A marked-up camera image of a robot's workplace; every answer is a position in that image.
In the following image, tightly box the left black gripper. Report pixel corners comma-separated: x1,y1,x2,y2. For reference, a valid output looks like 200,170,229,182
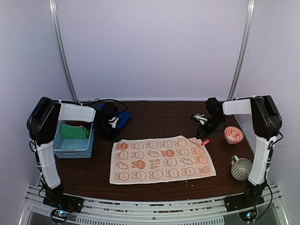
95,121,121,143

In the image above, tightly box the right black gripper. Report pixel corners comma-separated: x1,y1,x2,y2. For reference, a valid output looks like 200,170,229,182
196,115,225,138

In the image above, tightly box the orange bunny pattern towel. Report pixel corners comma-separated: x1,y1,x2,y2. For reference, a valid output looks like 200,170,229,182
109,135,216,185

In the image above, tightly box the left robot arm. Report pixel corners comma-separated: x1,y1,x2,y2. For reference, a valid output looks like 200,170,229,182
26,97,119,208

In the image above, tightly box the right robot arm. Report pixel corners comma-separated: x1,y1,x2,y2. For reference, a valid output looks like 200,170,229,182
191,95,283,207

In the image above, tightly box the blue towel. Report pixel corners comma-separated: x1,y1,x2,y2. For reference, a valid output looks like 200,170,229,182
96,102,131,129

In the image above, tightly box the orange white patterned bowl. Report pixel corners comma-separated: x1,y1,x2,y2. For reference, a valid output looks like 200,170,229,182
224,126,244,144

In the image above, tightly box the green rolled towel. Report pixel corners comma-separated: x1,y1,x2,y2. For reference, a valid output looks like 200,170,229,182
60,124,90,139

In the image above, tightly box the grey striped mug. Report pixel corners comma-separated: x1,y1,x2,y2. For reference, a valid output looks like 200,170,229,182
231,155,252,181

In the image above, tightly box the light blue plastic basket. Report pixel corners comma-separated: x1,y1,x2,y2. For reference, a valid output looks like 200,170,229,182
53,120,94,158

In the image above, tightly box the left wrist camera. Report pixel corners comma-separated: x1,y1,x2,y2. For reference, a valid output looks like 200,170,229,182
108,117,120,128

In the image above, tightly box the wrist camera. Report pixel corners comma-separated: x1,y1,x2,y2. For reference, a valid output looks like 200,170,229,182
108,117,120,128
190,113,208,125

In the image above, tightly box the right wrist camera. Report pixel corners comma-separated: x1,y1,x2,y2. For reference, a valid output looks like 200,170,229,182
190,113,208,125

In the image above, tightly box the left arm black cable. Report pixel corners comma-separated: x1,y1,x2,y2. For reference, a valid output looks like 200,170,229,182
79,98,129,118

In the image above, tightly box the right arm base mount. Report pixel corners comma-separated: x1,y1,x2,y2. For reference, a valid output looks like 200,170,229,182
224,194,264,223

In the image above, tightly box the front aluminium rail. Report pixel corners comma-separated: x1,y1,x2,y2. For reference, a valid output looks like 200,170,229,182
23,185,282,225

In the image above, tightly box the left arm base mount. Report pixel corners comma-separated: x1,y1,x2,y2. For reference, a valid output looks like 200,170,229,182
43,195,84,224

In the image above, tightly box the left aluminium frame post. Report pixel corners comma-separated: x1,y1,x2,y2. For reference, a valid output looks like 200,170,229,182
49,0,79,103

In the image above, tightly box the aluminium frame post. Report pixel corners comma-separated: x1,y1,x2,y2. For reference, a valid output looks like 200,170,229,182
49,0,79,103
227,0,256,100

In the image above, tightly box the right aluminium frame post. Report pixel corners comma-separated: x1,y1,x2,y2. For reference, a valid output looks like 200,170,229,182
227,0,256,100

